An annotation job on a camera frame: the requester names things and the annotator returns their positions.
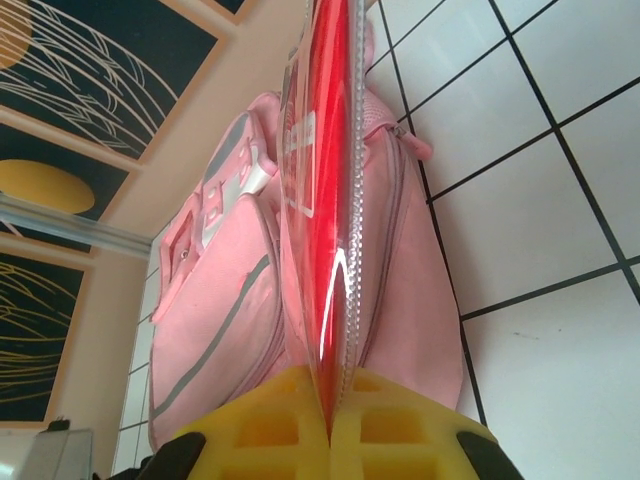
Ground pink student backpack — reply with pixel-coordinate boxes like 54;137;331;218
147;0;464;454

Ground aluminium frame post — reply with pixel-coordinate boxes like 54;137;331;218
0;194;152;257

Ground dark wall panel fern leaves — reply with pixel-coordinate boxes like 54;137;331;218
0;0;236;166

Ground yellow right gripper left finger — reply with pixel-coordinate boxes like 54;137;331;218
149;364;334;480

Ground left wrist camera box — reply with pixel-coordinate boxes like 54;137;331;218
27;427;95;480

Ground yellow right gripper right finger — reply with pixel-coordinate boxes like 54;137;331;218
327;367;531;480

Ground dark wall panel golden lines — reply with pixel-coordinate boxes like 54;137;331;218
0;244;96;426

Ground dark wall panel orange oval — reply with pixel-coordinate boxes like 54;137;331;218
0;122;144;224

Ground red plastic packet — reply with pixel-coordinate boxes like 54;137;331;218
277;0;369;436

